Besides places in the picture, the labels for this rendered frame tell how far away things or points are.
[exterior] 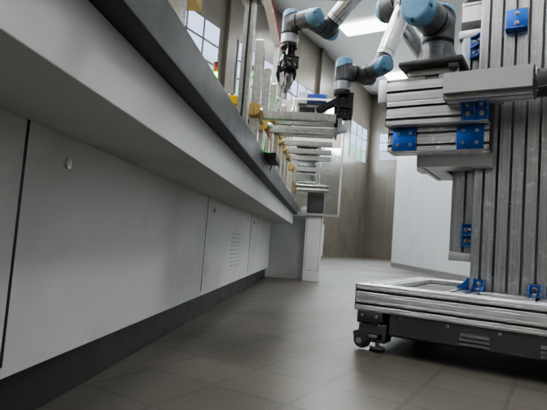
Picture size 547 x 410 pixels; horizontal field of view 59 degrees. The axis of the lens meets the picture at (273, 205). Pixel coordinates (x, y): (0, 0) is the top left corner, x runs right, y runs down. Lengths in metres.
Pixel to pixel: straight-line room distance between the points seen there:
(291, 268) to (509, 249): 3.08
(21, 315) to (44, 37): 0.52
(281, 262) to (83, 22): 4.23
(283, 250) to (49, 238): 3.89
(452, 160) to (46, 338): 1.48
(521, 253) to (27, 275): 1.58
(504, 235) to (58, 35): 1.65
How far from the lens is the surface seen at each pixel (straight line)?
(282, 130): 2.15
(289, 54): 2.16
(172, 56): 0.80
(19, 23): 0.53
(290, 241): 4.74
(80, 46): 0.63
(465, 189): 2.04
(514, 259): 1.93
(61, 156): 0.99
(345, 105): 2.15
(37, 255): 0.94
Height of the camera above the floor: 0.35
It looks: 4 degrees up
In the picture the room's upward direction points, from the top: 4 degrees clockwise
